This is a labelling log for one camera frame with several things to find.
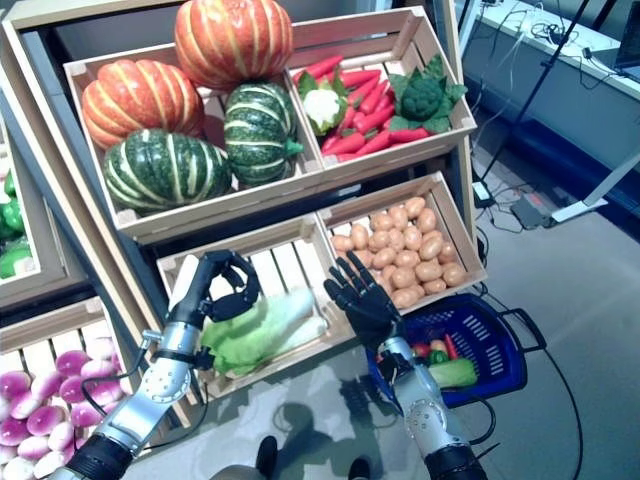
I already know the long white desk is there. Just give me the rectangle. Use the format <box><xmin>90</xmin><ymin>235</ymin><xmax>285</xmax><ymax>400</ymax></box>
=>
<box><xmin>462</xmin><ymin>0</ymin><xmax>640</xmax><ymax>171</ymax></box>

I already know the wooden potato crate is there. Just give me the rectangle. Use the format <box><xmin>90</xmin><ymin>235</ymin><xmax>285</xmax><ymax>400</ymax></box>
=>
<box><xmin>317</xmin><ymin>170</ymin><xmax>489</xmax><ymax>314</ymax></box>

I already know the white power adapter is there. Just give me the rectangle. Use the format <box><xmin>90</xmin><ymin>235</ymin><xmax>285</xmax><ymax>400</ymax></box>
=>
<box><xmin>471</xmin><ymin>179</ymin><xmax>495</xmax><ymax>206</ymax></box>

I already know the white cauliflower with leaves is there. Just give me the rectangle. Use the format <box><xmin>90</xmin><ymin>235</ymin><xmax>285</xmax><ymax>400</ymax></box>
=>
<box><xmin>298</xmin><ymin>69</ymin><xmax>350</xmax><ymax>137</ymax></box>

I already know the cucumber in basket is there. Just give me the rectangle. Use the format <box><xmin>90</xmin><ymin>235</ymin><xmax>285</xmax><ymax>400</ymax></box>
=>
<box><xmin>428</xmin><ymin>357</ymin><xmax>480</xmax><ymax>390</ymax></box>

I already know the white metal post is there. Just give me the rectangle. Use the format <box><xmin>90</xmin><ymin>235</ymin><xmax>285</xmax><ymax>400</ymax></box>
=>
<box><xmin>457</xmin><ymin>0</ymin><xmax>482</xmax><ymax>44</ymax></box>

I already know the black tripod pole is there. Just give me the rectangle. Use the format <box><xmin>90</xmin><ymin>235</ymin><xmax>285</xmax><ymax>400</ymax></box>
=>
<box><xmin>472</xmin><ymin>0</ymin><xmax>591</xmax><ymax>184</ymax></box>

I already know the orange striped pumpkin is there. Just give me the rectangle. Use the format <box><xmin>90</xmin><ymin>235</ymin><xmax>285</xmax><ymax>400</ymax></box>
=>
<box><xmin>173</xmin><ymin>0</ymin><xmax>295</xmax><ymax>92</ymax></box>
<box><xmin>81</xmin><ymin>58</ymin><xmax>206</xmax><ymax>151</ymax></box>

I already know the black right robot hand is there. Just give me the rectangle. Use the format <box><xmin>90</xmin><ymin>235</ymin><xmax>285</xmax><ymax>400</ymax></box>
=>
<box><xmin>323</xmin><ymin>250</ymin><xmax>407</xmax><ymax>346</ymax></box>

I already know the wooden pumpkin crate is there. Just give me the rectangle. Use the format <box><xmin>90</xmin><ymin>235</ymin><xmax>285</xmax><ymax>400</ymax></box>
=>
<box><xmin>63</xmin><ymin>42</ymin><xmax>326</xmax><ymax>246</ymax></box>

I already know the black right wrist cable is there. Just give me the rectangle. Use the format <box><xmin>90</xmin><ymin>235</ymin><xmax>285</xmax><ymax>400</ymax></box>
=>
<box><xmin>464</xmin><ymin>394</ymin><xmax>501</xmax><ymax>446</ymax></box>

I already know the purple white turnip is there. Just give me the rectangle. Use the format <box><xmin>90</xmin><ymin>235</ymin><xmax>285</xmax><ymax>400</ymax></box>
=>
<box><xmin>97</xmin><ymin>382</ymin><xmax>132</xmax><ymax>407</ymax></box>
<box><xmin>54</xmin><ymin>349</ymin><xmax>91</xmax><ymax>377</ymax></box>
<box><xmin>30</xmin><ymin>372</ymin><xmax>64</xmax><ymax>400</ymax></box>
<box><xmin>79</xmin><ymin>359</ymin><xmax>119</xmax><ymax>382</ymax></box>
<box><xmin>84</xmin><ymin>337</ymin><xmax>119</xmax><ymax>362</ymax></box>
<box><xmin>58</xmin><ymin>375</ymin><xmax>94</xmax><ymax>404</ymax></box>
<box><xmin>0</xmin><ymin>370</ymin><xmax>32</xmax><ymax>401</ymax></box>

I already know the white table leg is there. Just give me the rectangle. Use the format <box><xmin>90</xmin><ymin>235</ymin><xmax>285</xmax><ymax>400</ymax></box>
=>
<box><xmin>549</xmin><ymin>149</ymin><xmax>640</xmax><ymax>224</ymax></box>

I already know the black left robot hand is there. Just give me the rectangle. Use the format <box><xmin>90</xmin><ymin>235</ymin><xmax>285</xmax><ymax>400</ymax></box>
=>
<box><xmin>164</xmin><ymin>249</ymin><xmax>262</xmax><ymax>329</ymax></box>

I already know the tall green striped pumpkin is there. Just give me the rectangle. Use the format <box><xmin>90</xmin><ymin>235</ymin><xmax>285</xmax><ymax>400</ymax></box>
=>
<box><xmin>223</xmin><ymin>82</ymin><xmax>305</xmax><ymax>187</ymax></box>

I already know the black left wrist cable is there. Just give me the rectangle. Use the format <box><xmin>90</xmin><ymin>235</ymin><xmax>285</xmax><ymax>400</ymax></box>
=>
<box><xmin>79</xmin><ymin>349</ymin><xmax>210</xmax><ymax>451</ymax></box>

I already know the wide green striped pumpkin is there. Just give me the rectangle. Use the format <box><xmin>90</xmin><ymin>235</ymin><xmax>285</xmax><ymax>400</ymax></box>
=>
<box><xmin>103</xmin><ymin>128</ymin><xmax>234</xmax><ymax>212</ymax></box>

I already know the green broccoli with leaves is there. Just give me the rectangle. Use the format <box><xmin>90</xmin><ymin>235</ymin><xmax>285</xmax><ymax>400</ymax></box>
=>
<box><xmin>388</xmin><ymin>54</ymin><xmax>469</xmax><ymax>135</ymax></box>

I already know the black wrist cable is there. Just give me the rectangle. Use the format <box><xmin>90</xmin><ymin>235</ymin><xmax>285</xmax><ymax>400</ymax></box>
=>
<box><xmin>79</xmin><ymin>349</ymin><xmax>210</xmax><ymax>451</ymax></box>
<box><xmin>464</xmin><ymin>394</ymin><xmax>501</xmax><ymax>446</ymax></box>

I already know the wooden green pepper crate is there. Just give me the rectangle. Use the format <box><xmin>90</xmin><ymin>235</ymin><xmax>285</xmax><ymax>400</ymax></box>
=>
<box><xmin>0</xmin><ymin>114</ymin><xmax>94</xmax><ymax>311</ymax></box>

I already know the grey power strip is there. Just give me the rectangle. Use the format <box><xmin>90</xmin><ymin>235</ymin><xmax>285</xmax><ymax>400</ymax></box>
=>
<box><xmin>509</xmin><ymin>196</ymin><xmax>554</xmax><ymax>231</ymax></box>

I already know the thick black floor cable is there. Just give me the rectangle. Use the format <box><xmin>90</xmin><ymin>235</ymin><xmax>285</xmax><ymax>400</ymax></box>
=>
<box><xmin>543</xmin><ymin>349</ymin><xmax>585</xmax><ymax>480</ymax></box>

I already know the wooden carrot crate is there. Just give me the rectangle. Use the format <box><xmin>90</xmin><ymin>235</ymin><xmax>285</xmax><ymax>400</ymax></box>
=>
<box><xmin>284</xmin><ymin>5</ymin><xmax>479</xmax><ymax>176</ymax></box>

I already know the wooden display shelf frame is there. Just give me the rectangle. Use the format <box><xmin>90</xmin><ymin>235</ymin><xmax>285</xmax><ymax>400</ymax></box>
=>
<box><xmin>0</xmin><ymin>0</ymin><xmax>489</xmax><ymax>431</ymax></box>

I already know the blue plastic shopping basket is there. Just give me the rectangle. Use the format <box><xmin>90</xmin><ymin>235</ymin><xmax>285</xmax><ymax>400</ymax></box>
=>
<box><xmin>367</xmin><ymin>293</ymin><xmax>547</xmax><ymax>409</ymax></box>

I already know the wooden cabbage crate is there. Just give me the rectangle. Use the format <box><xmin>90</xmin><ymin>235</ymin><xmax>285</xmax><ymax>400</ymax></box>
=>
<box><xmin>155</xmin><ymin>212</ymin><xmax>361</xmax><ymax>401</ymax></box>

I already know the wooden turnip crate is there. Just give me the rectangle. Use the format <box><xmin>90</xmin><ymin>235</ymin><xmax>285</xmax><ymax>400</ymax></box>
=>
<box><xmin>0</xmin><ymin>295</ymin><xmax>194</xmax><ymax>480</ymax></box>

